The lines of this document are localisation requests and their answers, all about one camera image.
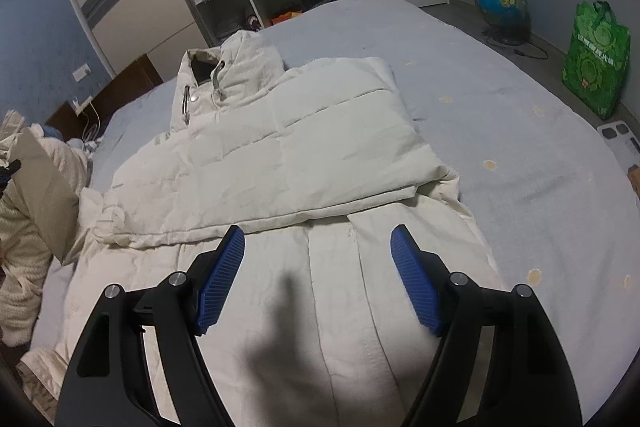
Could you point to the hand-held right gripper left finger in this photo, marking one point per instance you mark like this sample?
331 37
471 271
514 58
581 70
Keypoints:
222 277

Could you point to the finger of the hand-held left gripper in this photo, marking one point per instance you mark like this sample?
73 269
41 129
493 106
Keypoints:
12 165
3 183

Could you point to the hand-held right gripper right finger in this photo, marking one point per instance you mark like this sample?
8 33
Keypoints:
412 277

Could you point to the white puffer jacket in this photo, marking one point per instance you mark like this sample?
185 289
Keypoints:
300 147

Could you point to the blue fleece cloth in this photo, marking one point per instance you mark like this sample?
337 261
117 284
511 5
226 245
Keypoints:
50 132

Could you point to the cream fleece blanket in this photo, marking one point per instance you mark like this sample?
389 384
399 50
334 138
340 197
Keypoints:
30 257

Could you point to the brown wooden headboard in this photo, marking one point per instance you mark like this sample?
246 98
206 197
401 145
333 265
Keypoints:
125 79

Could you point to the bed with light blue sheet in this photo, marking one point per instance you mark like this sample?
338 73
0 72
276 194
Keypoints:
500 107

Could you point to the white bathroom scale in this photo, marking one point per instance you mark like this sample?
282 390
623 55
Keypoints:
625 142

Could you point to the orange and yellow toys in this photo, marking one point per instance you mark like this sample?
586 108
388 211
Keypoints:
286 17

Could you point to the green patterned tote bag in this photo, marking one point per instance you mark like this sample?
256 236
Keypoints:
595 62

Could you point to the white wall socket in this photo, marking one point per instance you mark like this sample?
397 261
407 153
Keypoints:
82 72

